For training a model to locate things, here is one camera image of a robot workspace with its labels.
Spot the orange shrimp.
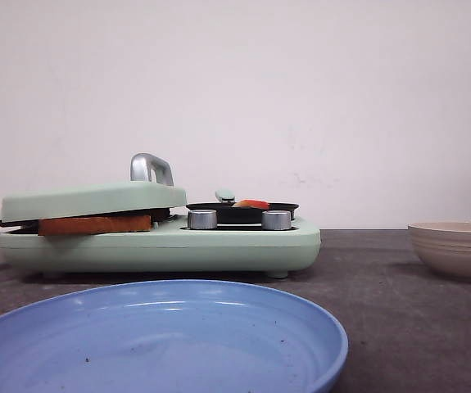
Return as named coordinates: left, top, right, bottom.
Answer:
left=233, top=199, right=269, bottom=210

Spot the white bread slice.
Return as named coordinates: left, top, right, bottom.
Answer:
left=38, top=215, right=152, bottom=236
left=147, top=208, right=170, bottom=223

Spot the cream ribbed bowl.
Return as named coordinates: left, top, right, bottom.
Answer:
left=408, top=222, right=471, bottom=280

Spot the mint green breakfast maker base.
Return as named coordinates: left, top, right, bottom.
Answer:
left=0, top=215, right=321, bottom=278

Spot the black frying pan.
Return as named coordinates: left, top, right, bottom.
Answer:
left=186, top=188, right=299, bottom=224

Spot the left silver knob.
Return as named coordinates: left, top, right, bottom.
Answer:
left=188, top=209, right=218, bottom=230

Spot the silver knob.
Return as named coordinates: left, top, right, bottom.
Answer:
left=188, top=209, right=218, bottom=230
left=261, top=210, right=292, bottom=231

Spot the right silver knob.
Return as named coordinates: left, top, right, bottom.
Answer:
left=261, top=210, right=292, bottom=231

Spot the blue plate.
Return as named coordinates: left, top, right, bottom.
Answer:
left=0, top=280, right=349, bottom=392

